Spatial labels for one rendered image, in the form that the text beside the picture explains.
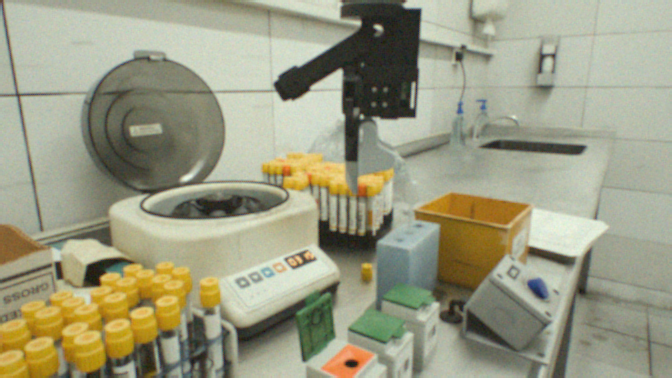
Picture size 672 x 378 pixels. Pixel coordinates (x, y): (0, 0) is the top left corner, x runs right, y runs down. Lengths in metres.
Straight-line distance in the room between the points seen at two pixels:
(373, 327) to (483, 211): 0.38
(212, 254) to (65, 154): 0.36
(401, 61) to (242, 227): 0.26
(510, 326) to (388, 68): 0.30
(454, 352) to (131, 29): 0.70
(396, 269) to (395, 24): 0.26
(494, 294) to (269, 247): 0.27
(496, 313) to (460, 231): 0.15
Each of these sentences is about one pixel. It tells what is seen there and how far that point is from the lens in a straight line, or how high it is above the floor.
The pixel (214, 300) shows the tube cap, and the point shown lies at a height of 0.98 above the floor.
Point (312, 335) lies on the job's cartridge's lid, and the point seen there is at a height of 0.97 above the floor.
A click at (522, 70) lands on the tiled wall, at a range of 2.69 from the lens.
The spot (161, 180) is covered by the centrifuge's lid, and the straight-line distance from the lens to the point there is 0.78.
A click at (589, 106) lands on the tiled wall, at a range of 2.64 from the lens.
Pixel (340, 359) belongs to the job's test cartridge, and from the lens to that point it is 0.34.
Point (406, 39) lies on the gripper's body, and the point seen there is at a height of 1.20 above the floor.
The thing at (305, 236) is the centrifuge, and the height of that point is 0.95.
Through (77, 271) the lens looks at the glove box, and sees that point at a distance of 0.55.
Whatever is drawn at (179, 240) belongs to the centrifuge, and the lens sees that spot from 0.50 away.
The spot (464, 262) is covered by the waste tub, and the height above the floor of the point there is 0.91.
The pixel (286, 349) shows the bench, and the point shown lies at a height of 0.88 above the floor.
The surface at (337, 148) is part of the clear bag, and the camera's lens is 1.05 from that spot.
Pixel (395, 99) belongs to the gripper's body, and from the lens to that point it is 0.47.
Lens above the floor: 1.15
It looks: 14 degrees down
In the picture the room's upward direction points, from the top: straight up
